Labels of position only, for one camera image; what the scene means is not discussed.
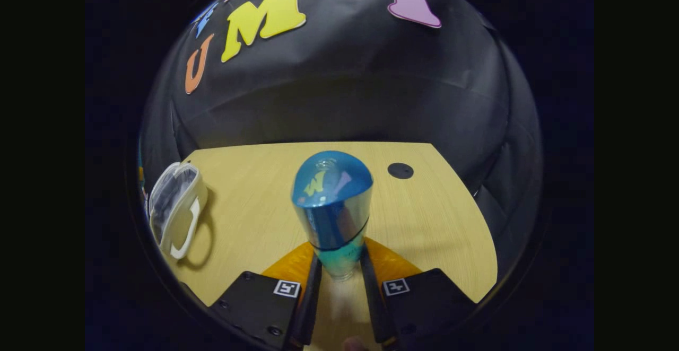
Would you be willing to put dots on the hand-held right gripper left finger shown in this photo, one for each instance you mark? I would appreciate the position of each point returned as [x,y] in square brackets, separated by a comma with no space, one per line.
[254,303]

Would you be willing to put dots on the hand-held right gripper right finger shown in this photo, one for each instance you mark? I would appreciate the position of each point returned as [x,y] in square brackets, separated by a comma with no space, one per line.
[424,300]

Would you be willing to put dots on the white suitcase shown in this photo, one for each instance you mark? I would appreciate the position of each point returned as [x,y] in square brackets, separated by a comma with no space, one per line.
[177,208]

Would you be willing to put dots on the teal cylindrical bottle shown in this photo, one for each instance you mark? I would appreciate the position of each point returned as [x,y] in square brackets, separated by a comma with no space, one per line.
[333,208]

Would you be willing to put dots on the black table grommet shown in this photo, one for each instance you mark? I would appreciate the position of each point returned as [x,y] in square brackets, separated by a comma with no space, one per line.
[400,170]

